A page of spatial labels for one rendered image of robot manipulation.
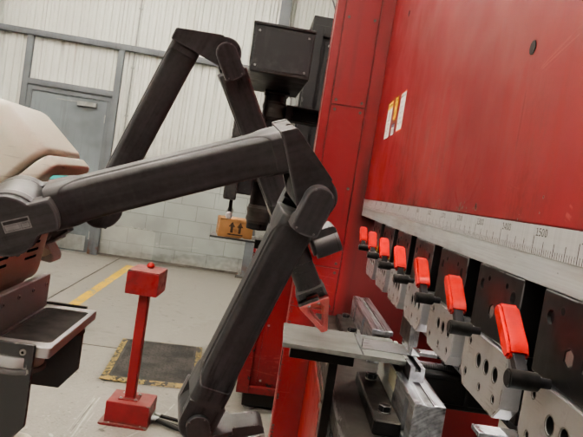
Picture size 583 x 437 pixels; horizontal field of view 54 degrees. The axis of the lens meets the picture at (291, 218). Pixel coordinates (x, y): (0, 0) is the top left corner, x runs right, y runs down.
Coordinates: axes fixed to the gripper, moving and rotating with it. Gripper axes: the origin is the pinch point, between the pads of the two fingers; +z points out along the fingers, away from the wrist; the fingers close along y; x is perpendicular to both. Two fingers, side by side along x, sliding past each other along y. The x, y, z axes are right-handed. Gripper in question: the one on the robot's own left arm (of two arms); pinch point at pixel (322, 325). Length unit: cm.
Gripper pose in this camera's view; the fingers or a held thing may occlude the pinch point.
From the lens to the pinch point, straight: 130.8
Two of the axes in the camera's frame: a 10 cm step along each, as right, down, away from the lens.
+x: -9.4, 3.3, 0.1
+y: -0.1, -0.4, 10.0
